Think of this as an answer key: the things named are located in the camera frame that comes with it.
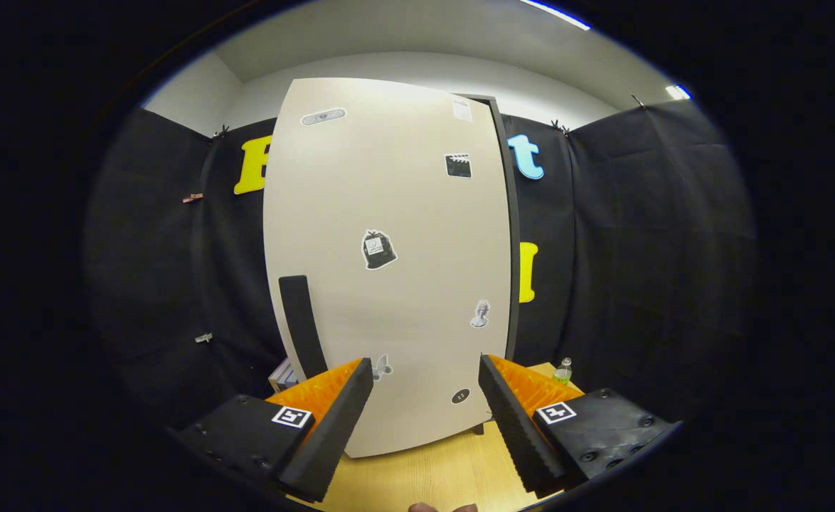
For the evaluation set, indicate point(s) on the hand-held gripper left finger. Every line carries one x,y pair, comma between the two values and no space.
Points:
332,434

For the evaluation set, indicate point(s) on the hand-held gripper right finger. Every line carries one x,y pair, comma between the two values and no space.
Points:
513,434

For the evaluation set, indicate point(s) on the dark grey shoe cabinet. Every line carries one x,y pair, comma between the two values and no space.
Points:
511,249

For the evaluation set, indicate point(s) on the beige shoe cabinet door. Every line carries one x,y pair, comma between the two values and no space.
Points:
403,199

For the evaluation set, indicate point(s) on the green drink bottle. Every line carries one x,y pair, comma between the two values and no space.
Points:
564,372

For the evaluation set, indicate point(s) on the white book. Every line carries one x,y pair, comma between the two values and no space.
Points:
278,371

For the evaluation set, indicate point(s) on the black backdrop cloth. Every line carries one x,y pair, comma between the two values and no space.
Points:
638,249

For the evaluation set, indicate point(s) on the small ceiling light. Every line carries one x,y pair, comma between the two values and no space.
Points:
678,92

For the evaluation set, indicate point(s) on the long ceiling light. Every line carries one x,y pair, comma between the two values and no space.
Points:
556,14

